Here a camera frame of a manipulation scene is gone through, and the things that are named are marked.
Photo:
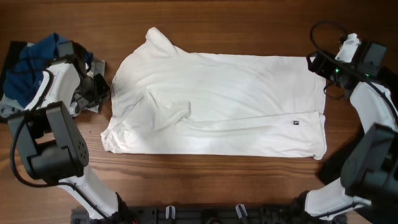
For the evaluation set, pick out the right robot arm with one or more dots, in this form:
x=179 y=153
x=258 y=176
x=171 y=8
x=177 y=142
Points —
x=368 y=175

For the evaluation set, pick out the black garment right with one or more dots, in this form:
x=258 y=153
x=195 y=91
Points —
x=332 y=167

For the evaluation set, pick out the light grey folded garment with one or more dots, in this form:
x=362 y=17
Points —
x=97 y=66

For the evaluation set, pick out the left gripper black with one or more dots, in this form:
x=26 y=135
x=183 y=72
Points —
x=105 y=89

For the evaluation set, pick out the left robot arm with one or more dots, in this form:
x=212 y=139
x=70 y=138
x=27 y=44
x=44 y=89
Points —
x=47 y=148

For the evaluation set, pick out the blue polo shirt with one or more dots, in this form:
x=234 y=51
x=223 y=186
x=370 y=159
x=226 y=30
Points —
x=48 y=71

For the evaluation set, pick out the white t-shirt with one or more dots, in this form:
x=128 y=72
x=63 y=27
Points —
x=168 y=101

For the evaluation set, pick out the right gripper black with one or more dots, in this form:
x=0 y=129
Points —
x=319 y=65

